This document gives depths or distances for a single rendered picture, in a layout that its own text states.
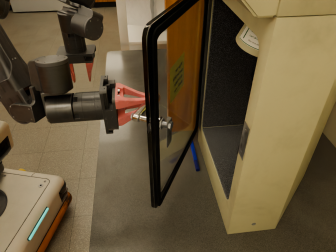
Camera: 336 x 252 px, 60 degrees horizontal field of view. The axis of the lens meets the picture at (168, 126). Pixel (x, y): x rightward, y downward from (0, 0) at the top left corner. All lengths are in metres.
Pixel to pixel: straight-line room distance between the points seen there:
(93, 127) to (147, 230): 1.90
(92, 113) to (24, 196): 1.23
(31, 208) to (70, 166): 0.63
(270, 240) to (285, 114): 0.33
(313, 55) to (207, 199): 0.44
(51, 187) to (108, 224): 1.06
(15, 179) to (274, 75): 1.63
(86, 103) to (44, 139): 1.97
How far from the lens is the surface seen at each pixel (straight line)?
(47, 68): 0.55
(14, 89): 0.62
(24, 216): 1.67
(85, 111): 0.57
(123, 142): 0.89
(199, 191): 0.76
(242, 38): 0.55
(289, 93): 0.46
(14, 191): 1.80
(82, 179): 2.11
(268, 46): 0.41
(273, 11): 0.39
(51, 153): 2.37
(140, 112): 0.55
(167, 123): 0.51
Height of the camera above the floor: 1.52
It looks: 38 degrees down
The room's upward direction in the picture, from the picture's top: straight up
